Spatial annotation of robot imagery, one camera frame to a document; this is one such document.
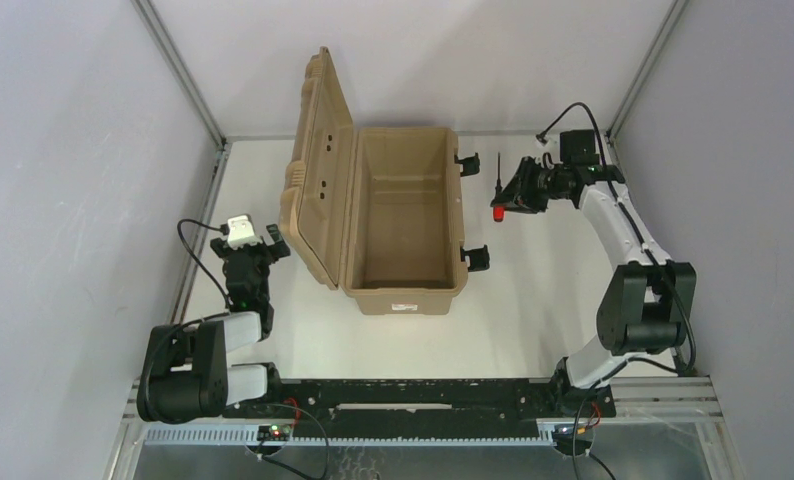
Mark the red black screwdriver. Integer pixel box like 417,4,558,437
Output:
491,152,505,223

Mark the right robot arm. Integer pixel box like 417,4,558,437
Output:
490,157,697,414

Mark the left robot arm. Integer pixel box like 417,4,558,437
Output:
136,215,290,424

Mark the tan plastic storage bin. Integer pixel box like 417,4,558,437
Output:
279,47,490,316

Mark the left controller board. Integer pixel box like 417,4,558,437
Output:
256,424,293,443

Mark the controller board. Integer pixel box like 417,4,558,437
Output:
552,425,593,457
256,424,293,443

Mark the right controller board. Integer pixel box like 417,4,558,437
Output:
552,425,593,457

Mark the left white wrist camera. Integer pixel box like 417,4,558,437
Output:
226,214,262,250

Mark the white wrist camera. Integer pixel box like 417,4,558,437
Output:
226,214,262,250
559,129,600,166

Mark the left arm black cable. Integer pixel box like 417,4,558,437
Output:
176,219,234,313

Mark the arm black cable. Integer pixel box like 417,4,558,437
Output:
534,101,698,480
176,219,234,313

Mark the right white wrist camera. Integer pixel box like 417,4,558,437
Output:
559,129,600,166

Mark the perforated metal cable tray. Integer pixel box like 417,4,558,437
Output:
144,421,573,447

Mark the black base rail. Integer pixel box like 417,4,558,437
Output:
222,378,617,437

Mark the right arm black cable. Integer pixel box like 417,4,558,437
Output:
534,101,698,480

